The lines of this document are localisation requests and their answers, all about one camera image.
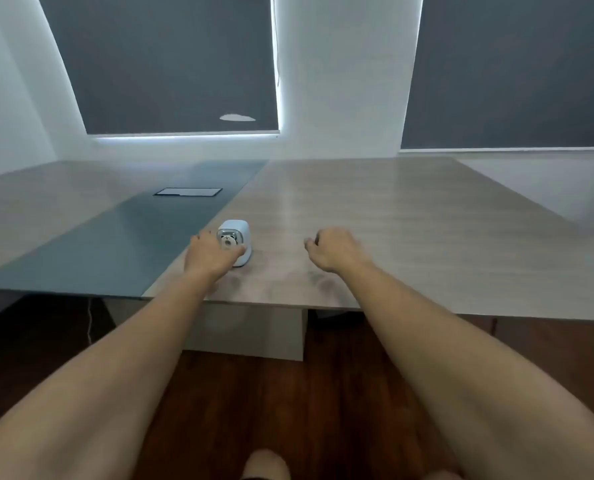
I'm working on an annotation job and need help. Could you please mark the person's left forearm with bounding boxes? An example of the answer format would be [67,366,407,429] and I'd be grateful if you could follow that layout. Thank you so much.
[0,271,223,480]

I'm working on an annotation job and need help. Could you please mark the white blind cord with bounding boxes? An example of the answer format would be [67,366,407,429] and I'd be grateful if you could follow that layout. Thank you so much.
[271,0,282,89]

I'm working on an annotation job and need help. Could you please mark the person's left hand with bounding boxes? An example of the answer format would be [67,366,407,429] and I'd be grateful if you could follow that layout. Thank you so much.
[184,229,248,289]

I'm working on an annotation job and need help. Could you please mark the plain grey window blind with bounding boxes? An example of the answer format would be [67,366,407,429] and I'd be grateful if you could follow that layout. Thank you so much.
[400,0,594,151]

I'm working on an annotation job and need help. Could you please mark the light blue pencil sharpener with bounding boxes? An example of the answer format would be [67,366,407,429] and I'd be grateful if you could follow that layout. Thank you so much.
[217,219,253,269]

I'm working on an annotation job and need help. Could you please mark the black-framed table cable hatch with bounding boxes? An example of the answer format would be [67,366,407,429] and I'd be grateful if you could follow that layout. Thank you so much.
[153,187,224,198]

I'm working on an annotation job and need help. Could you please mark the person's right forearm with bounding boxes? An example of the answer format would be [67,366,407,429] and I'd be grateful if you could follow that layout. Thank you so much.
[338,262,594,480]

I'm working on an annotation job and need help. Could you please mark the grey blind with white patch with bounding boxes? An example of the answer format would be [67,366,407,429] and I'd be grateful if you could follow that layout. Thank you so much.
[36,0,281,137]

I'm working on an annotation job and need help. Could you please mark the person's right hand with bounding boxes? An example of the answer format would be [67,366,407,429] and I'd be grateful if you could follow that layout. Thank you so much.
[303,227,375,275]

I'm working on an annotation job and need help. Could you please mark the person's left foot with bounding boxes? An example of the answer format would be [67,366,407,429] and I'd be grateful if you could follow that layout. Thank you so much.
[241,448,292,480]

